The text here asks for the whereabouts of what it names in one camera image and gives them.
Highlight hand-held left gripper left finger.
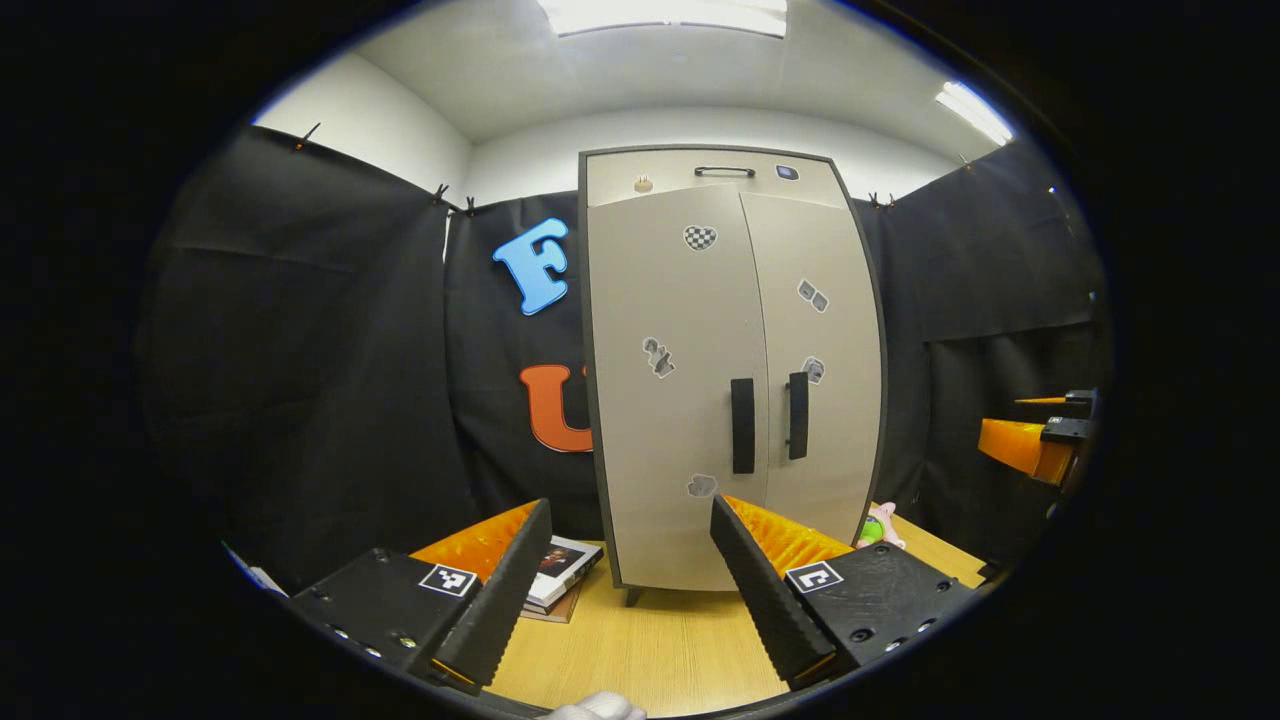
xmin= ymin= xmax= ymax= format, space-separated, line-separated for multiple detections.
xmin=288 ymin=498 xmax=554 ymax=693

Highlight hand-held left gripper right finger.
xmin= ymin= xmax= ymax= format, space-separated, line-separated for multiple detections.
xmin=710 ymin=494 xmax=976 ymax=693

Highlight grey cabinet door square stickers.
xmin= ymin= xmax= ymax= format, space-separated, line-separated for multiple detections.
xmin=740 ymin=190 xmax=886 ymax=546

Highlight grey cabinet door checkered sticker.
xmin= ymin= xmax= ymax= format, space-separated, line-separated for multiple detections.
xmin=586 ymin=187 xmax=771 ymax=591

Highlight grey shoe cabinet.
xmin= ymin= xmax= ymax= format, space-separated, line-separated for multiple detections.
xmin=578 ymin=145 xmax=891 ymax=608

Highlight grey cabinet drawer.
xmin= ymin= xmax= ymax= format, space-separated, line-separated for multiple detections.
xmin=585 ymin=150 xmax=849 ymax=209

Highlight brown book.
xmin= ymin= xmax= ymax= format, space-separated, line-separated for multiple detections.
xmin=520 ymin=588 xmax=583 ymax=624

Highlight white book portrait cover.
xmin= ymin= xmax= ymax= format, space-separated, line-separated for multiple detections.
xmin=523 ymin=535 xmax=605 ymax=611

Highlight pink green plush toy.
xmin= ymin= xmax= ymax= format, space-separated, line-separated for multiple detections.
xmin=855 ymin=502 xmax=906 ymax=551

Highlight white blue printed sheet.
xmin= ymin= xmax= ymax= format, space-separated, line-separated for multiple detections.
xmin=222 ymin=543 xmax=289 ymax=599

